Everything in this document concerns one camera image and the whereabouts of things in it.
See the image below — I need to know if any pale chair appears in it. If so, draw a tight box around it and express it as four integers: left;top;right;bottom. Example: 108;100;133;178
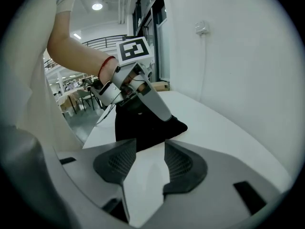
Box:
75;89;96;112

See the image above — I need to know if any black cloth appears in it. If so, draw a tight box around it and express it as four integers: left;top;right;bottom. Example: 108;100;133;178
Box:
114;99;189;153

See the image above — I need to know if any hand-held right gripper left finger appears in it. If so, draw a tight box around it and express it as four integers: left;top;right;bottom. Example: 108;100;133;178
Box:
56;138;138;209

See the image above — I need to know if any brown cardboard box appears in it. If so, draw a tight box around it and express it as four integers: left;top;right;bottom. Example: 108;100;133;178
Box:
151;81;171;92

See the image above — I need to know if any white wall cable conduit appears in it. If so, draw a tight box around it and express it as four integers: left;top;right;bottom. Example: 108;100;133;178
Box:
198;33;207;103

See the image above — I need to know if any black metal railing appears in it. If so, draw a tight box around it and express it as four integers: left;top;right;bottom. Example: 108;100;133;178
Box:
81;34;128;50

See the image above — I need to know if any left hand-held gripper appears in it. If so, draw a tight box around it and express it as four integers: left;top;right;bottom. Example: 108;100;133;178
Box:
90;36;173;122

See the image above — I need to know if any person's left hand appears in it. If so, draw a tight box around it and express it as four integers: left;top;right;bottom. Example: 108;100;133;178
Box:
120;70;147;93

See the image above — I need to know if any red string bracelet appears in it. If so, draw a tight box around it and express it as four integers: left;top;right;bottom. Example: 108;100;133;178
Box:
98;55;116;79

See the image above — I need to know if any thin gripper cable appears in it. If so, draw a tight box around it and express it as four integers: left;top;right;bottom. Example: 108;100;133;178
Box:
93;104;117;129

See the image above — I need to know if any person's left forearm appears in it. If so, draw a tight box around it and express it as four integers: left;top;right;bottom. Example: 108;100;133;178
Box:
46;10;119;84

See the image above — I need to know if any person's beige shirt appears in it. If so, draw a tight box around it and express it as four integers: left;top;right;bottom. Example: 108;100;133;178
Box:
0;0;84;153

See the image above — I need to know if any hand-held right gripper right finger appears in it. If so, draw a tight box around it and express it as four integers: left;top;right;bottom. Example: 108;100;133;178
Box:
163;139;282;224

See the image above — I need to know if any frosted glass door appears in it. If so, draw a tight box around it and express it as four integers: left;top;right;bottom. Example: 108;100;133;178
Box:
156;18;171;82

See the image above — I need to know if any white wall switch box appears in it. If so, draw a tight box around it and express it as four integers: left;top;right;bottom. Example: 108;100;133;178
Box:
194;20;211;35

